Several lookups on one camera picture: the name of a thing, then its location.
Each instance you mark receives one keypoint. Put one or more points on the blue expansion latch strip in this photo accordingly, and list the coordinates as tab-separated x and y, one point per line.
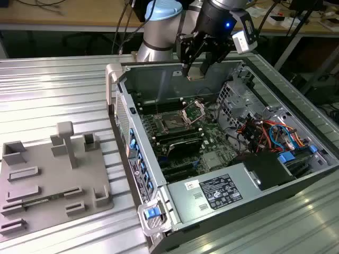
133	146

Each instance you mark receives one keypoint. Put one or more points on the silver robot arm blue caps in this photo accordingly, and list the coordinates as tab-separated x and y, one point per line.
159	39

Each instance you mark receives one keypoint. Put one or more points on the open grey PC case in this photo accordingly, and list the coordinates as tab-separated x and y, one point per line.
148	79

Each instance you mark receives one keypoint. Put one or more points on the black expansion slots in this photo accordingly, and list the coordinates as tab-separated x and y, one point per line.
180	173

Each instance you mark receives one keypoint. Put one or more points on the black RAM slots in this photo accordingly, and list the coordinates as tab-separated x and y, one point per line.
148	105

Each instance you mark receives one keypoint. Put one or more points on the grey power supply unit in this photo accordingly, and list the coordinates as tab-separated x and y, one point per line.
185	201

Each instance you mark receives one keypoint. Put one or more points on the pale box on desk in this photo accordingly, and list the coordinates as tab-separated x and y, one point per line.
331	23

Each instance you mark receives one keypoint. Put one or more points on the black installed RAM sticks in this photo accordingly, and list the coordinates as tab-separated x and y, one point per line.
177	133

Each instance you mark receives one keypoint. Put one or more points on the small blue clip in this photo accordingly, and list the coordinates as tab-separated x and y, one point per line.
312	149

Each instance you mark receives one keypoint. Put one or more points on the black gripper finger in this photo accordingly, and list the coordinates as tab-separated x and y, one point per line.
218	50
188	47

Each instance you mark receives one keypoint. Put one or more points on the white barcode sticker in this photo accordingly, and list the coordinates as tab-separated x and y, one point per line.
192	184

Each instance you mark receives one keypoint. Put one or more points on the silver CPU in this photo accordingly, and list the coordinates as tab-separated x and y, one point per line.
195	74

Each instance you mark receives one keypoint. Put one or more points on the blue plastic disk carrier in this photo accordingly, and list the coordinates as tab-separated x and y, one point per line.
287	158

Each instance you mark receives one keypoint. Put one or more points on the green RAM stick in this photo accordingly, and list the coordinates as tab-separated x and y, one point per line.
42	199

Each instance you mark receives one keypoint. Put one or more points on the metal drive cage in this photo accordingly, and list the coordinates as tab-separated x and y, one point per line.
249	98

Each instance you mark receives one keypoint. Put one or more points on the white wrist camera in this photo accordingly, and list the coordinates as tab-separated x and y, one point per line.
242	42

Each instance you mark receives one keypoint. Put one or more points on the black power supply label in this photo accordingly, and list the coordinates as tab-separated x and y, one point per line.
219	191

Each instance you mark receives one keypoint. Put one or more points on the wooden desk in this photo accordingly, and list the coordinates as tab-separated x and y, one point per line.
79	16

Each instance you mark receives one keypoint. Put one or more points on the grey parts rack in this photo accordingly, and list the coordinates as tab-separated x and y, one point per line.
53	174

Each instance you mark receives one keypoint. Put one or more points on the white box black top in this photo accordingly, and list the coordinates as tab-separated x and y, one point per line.
276	21

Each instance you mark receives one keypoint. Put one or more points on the blue case latch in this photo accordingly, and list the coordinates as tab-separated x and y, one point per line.
151	213

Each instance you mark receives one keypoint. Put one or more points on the silver chipset heat sink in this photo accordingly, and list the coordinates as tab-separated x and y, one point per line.
212	160

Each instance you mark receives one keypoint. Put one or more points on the green motherboard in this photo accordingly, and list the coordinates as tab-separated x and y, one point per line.
212	137

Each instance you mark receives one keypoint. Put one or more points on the black plastic shroud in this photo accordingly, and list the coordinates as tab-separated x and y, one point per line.
265	166

